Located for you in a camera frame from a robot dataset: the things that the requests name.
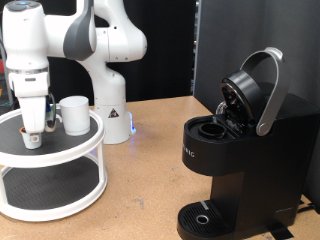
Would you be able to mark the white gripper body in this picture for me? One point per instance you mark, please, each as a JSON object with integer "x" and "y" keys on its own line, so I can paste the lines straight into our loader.
{"x": 31, "y": 106}

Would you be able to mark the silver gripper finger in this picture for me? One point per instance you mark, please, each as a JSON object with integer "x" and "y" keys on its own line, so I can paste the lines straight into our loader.
{"x": 35, "y": 137}

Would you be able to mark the white coffee pod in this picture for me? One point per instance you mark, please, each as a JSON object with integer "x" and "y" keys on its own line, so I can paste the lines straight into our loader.
{"x": 33, "y": 145}

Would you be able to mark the black Keurig coffee machine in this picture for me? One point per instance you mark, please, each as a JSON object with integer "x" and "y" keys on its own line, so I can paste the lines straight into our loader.
{"x": 266, "y": 166}

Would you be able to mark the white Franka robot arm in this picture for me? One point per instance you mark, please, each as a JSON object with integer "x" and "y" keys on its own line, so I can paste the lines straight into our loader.
{"x": 110, "y": 90}

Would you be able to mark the white two-tier turntable shelf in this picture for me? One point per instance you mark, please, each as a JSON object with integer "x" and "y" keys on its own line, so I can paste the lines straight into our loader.
{"x": 50, "y": 146}

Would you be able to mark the black curtain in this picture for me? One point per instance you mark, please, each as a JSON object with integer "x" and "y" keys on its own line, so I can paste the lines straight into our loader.
{"x": 166, "y": 50}

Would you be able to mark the metal rack behind gap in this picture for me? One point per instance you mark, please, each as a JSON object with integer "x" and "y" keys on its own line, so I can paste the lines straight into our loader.
{"x": 195, "y": 43}

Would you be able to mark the dark grey partition panel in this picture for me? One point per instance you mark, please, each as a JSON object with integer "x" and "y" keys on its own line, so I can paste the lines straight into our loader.
{"x": 233, "y": 33}

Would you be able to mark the black tape strip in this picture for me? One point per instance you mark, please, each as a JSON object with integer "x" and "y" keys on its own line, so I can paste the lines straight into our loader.
{"x": 281, "y": 231}

